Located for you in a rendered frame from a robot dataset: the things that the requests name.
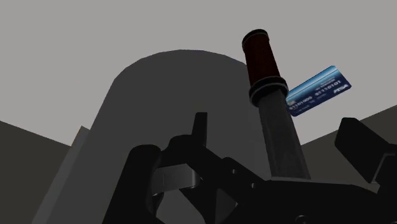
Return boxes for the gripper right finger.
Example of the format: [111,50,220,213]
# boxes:
[333,117,397,193]

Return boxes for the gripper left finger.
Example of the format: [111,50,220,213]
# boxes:
[102,112,271,224]

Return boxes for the dark grey rounded block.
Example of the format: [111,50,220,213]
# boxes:
[31,48,274,224]

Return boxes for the blue plastic card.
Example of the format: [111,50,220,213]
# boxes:
[285,65,352,117]

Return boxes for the dark red handled grey tool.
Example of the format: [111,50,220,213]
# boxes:
[241,29,312,181]

